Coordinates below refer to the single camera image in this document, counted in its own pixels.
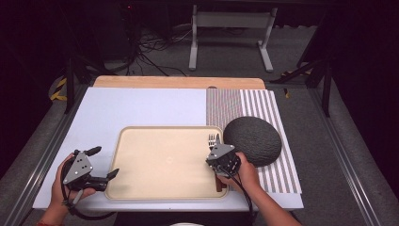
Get beige plastic tray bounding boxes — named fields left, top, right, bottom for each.
left=104, top=125, right=230, bottom=202

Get black stand legs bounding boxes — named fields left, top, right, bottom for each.
left=64, top=53, right=107, bottom=115
left=269, top=56, right=333, bottom=118

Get person's left hand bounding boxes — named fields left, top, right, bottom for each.
left=50, top=153, right=97, bottom=215

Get yellow black tape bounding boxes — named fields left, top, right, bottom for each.
left=49, top=77, right=69, bottom=102

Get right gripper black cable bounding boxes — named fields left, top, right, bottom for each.
left=219, top=168, right=255, bottom=226

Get grey metal stand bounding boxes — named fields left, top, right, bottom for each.
left=187, top=4, right=279, bottom=73

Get aluminium rail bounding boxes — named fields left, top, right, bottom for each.
left=309, top=84, right=382, bottom=226
left=3, top=84, right=92, bottom=226

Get dark round plate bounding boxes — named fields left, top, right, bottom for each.
left=222, top=116, right=282, bottom=169

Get white table sheet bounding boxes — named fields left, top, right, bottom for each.
left=32, top=87, right=305, bottom=211

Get striped placemat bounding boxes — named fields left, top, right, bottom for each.
left=205, top=88, right=303, bottom=195

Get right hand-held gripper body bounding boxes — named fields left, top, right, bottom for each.
left=205, top=143, right=242, bottom=177

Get person's right hand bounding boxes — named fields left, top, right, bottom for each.
left=215, top=153, right=261, bottom=192

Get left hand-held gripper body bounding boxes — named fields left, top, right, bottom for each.
left=62, top=150, right=107, bottom=192

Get tangle of floor cables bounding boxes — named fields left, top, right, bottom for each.
left=125, top=26, right=192, bottom=78

